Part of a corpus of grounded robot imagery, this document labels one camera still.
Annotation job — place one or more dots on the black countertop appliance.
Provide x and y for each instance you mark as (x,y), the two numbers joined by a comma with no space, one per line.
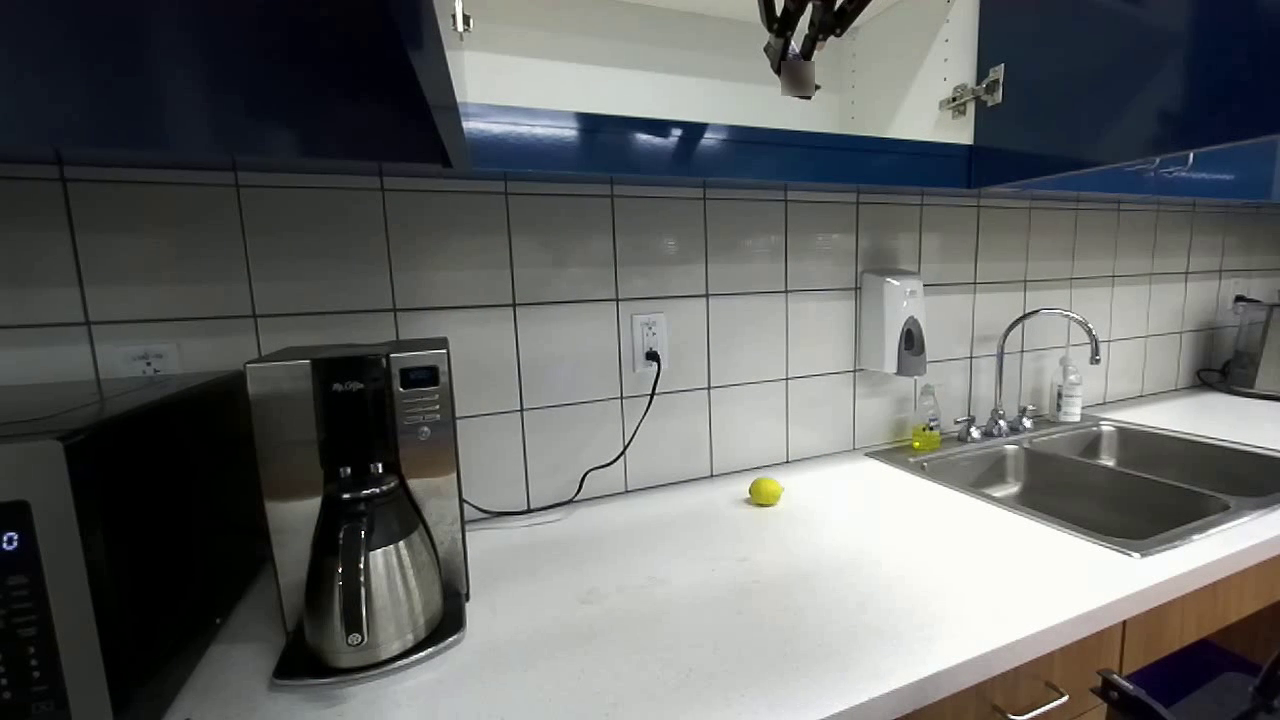
(1249,351)

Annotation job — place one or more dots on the dark blue cupboard door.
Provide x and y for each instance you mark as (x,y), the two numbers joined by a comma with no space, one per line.
(1133,95)
(213,83)

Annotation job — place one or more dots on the yellow dish soap bottle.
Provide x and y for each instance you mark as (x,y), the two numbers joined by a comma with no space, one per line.
(925,424)

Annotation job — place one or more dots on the wooden base cabinet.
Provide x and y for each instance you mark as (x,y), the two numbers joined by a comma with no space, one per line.
(1175,621)

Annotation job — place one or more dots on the black steel microwave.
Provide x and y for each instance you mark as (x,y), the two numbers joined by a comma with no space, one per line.
(123,561)

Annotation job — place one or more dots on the dark blue chair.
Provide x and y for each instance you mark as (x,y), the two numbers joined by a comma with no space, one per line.
(1200,683)

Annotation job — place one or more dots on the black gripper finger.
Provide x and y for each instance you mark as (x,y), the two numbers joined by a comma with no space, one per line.
(831,17)
(776,26)

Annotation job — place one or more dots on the stainless steel coffee maker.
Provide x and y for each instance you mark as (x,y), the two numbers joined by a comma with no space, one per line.
(414,424)

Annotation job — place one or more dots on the white wall outlet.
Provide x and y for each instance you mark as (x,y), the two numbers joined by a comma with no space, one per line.
(648,336)
(152,362)

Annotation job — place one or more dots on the steel coffee carafe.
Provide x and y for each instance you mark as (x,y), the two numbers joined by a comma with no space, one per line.
(374,584)

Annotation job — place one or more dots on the small white bottle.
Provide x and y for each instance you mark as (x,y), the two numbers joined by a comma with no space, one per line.
(1068,392)

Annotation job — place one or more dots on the metal cupboard hinge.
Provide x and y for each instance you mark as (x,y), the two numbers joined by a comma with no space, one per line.
(460,17)
(971,95)

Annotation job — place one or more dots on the yellow lemon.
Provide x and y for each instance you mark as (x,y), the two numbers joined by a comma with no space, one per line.
(764,493)

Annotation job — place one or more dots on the white soap dispenser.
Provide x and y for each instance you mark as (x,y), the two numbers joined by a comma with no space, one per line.
(890,324)

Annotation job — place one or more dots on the chrome sink faucet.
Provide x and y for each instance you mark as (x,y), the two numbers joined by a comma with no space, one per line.
(1013,333)

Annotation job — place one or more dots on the stainless steel double sink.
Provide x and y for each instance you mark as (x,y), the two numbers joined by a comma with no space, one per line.
(1106,485)

